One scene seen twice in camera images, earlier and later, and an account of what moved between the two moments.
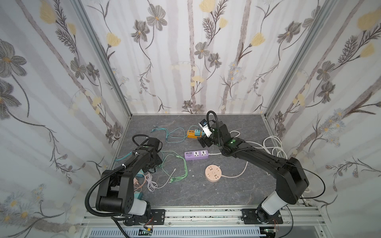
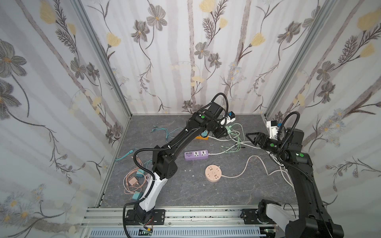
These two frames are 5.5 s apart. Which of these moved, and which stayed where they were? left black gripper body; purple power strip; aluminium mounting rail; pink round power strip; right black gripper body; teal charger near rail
Moved: left black gripper body; right black gripper body
Stayed: teal charger near rail; purple power strip; aluminium mounting rail; pink round power strip
